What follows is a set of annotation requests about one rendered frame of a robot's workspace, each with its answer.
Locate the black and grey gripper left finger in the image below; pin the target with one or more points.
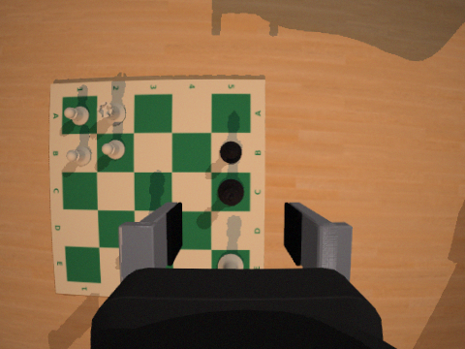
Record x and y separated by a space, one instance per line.
154 242

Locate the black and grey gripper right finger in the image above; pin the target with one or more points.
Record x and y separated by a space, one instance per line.
314 242

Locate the black chess piece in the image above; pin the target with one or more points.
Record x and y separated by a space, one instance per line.
229 151
227 193

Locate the white pawn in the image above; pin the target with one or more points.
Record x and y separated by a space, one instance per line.
79 115
114 149
81 155

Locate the green and cream chessboard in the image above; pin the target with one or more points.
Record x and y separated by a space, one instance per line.
173 132

